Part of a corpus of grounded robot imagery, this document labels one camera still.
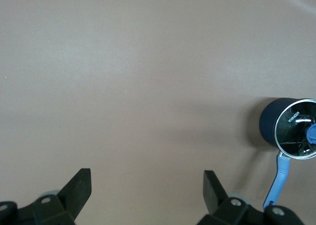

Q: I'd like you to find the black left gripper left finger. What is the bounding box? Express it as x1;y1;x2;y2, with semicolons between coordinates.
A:
0;168;92;225

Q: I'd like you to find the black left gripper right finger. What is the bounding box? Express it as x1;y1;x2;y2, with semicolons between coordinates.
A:
197;170;303;225

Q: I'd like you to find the glass lid with blue knob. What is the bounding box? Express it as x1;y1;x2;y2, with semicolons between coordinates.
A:
274;99;316;160

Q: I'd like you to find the brown table cloth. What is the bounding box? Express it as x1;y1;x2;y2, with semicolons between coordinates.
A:
0;0;316;225

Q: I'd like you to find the black saucepan with blue handle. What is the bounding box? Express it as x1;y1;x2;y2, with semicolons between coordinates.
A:
259;97;316;210

